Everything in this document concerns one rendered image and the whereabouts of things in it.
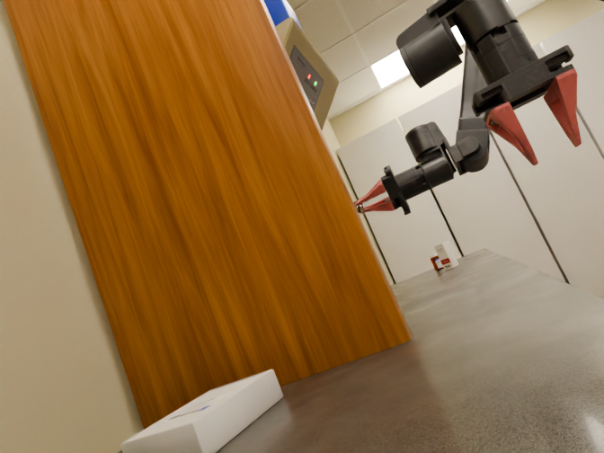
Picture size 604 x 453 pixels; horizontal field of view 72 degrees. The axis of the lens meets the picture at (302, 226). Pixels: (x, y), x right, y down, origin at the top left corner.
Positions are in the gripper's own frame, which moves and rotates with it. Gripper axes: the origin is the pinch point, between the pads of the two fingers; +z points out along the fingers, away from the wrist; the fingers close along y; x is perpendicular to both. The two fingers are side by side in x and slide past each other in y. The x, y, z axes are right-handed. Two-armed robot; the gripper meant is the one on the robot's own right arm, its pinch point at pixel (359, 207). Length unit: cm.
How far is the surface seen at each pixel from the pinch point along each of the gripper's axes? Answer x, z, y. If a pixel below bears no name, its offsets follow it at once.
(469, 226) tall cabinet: -271, -37, -102
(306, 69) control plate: 0.7, -2.7, 30.2
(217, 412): 53, 16, -5
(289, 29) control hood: 10.4, -4.3, 35.9
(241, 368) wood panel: 33.4, 23.7, -9.7
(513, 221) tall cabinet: -267, -69, -111
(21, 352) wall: 42, 49, 9
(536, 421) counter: 67, -13, -3
